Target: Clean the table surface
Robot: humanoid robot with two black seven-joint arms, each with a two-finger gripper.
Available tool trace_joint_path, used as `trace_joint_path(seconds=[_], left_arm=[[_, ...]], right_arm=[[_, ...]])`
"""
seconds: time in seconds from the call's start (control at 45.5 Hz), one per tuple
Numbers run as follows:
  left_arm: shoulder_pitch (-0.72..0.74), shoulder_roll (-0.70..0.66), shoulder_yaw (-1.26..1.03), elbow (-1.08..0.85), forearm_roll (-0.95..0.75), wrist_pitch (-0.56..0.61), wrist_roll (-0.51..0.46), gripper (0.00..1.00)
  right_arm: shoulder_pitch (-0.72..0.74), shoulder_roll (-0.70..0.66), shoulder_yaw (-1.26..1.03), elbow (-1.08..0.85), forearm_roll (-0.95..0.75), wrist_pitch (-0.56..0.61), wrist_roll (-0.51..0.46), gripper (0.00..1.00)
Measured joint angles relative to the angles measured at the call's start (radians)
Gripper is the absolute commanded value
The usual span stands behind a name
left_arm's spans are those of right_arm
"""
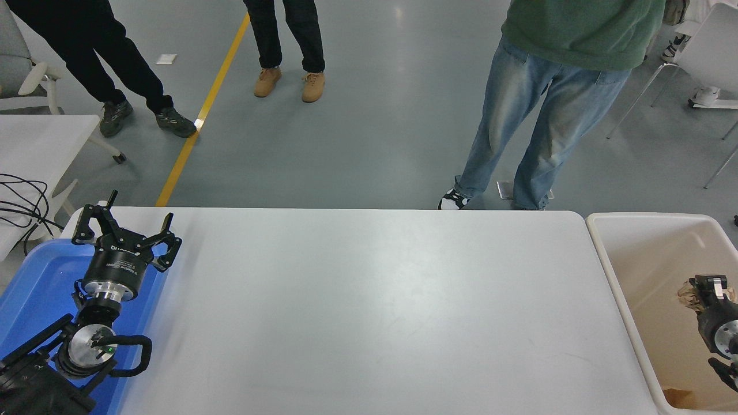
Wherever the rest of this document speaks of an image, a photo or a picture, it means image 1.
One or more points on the metal floor socket plate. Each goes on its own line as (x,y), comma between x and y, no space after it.
(504,190)

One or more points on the white chair base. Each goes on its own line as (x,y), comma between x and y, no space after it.
(715,98)

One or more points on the white chair with metal legs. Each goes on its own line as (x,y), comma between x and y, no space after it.
(715,52)

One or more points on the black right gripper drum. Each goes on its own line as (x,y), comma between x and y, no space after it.
(715,320)

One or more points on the blue plastic tray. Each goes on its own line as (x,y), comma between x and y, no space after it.
(40,282)

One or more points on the person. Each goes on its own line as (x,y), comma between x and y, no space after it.
(86,52)
(271,29)
(671,51)
(576,34)

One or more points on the large pale plastic bin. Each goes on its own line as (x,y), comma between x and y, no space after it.
(651,271)

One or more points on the grey white office chair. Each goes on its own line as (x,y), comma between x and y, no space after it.
(11,57)

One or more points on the beige garment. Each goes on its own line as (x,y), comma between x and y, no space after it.
(676,10)

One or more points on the white side table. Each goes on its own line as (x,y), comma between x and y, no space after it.
(34,144)

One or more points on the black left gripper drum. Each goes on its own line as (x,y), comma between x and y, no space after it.
(118,266)

